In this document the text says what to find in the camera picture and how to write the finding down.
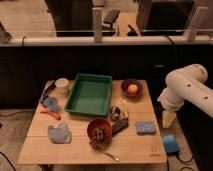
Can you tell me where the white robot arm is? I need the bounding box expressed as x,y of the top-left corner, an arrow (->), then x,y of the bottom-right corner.
157,64 -> 213,128

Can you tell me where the green plastic tray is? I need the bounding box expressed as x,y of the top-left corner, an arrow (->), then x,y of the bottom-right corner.
64,73 -> 112,117

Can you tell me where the blue object on floor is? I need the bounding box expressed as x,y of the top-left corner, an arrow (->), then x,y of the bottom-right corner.
163,135 -> 180,154

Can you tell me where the wooden table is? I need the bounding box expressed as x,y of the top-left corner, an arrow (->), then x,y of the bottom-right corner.
17,80 -> 167,165

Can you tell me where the orange fruit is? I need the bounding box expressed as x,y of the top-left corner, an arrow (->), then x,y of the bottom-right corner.
127,84 -> 138,94

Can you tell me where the yellow corn piece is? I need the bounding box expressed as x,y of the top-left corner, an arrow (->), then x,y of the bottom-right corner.
120,98 -> 129,118

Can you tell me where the small metal cup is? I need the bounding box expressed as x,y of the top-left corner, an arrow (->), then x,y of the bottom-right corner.
110,106 -> 121,121

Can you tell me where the dark red bowl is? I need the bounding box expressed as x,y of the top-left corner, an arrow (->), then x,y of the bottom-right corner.
121,79 -> 143,97

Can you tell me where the orange bowl with pinecone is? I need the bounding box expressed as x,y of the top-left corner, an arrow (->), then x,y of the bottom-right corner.
87,118 -> 112,144

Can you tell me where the metal spoon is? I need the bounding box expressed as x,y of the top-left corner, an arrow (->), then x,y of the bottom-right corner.
92,145 -> 120,162

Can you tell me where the crumpled blue cloth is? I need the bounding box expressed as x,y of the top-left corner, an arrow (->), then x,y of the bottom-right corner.
47,121 -> 72,144

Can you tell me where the white cup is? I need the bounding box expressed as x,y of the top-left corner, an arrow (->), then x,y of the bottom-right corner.
55,78 -> 69,94

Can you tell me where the small blue toy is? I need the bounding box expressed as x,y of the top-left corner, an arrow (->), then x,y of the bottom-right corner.
44,97 -> 59,112

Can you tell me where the orange handled tool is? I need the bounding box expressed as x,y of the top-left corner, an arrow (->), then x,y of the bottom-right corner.
40,109 -> 61,120

